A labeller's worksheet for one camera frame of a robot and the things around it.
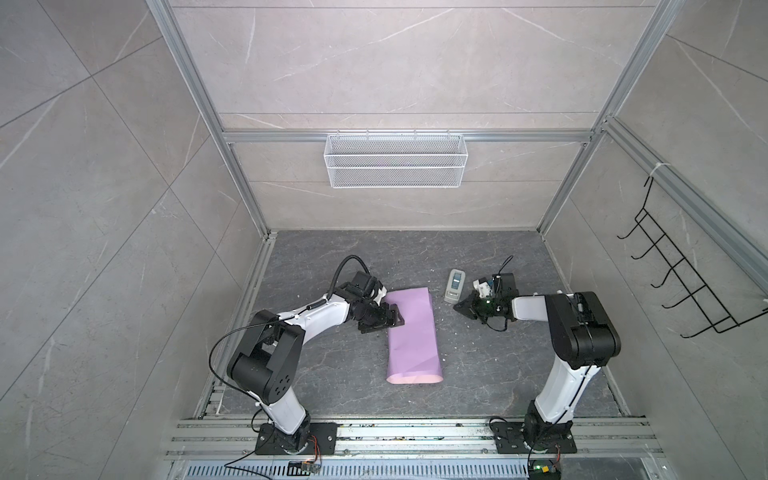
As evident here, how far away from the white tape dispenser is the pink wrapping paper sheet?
0.30 ft

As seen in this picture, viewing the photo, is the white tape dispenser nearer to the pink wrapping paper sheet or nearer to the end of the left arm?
the pink wrapping paper sheet

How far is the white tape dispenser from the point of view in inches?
39.2

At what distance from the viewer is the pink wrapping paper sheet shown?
0.80 metres

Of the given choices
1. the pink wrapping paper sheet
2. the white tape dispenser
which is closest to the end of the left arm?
the pink wrapping paper sheet
